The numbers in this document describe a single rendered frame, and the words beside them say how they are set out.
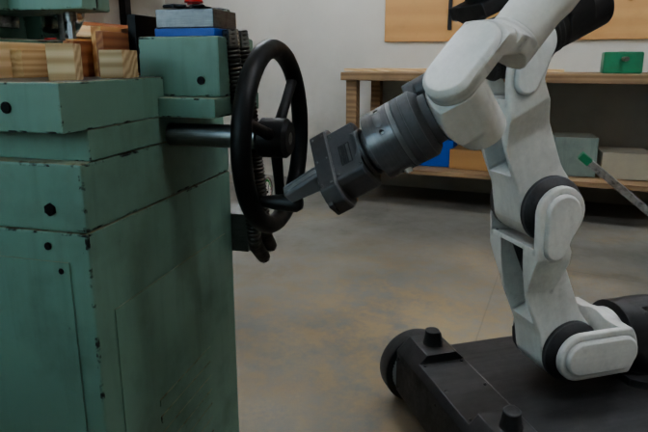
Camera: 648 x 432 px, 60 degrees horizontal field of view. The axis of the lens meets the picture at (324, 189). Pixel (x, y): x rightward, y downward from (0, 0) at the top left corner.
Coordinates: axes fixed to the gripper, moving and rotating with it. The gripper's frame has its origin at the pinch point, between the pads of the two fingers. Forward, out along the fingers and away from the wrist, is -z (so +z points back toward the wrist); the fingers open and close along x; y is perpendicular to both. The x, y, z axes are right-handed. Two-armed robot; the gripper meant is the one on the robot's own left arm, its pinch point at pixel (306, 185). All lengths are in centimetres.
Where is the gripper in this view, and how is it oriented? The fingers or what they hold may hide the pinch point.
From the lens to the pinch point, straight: 74.9
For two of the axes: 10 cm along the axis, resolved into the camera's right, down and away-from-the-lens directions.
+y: -5.2, -4.6, -7.2
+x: -1.7, -7.7, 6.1
